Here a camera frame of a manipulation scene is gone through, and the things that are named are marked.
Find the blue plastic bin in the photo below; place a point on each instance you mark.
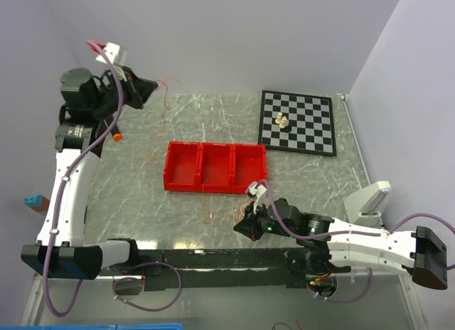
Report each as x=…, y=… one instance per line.
x=99, y=327

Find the red three-compartment tray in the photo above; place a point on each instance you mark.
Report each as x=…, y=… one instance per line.
x=204, y=167

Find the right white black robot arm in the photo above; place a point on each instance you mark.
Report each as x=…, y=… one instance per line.
x=333, y=243

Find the black grey chessboard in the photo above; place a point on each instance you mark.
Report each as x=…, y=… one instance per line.
x=311, y=120

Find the cream chess piece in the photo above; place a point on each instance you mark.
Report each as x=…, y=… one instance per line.
x=283, y=123
x=278, y=120

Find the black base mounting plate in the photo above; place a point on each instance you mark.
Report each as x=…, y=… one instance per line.
x=249, y=267

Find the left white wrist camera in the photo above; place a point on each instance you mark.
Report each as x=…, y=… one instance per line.
x=116, y=54

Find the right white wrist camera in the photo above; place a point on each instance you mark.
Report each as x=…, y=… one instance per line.
x=256, y=191

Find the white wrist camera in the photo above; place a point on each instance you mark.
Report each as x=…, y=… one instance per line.
x=256, y=191
x=116, y=54

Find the white grey stand device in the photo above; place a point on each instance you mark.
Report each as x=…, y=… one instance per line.
x=365, y=206

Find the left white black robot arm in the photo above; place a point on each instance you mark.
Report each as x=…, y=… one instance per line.
x=60, y=250

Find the black microphone orange end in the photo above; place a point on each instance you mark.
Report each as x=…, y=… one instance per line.
x=116, y=135

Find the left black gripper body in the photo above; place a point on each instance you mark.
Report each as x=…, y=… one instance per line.
x=131, y=96

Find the blue brown toy block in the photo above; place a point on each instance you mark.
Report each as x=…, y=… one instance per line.
x=38, y=203

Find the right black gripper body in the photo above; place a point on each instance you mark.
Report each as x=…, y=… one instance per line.
x=261, y=222

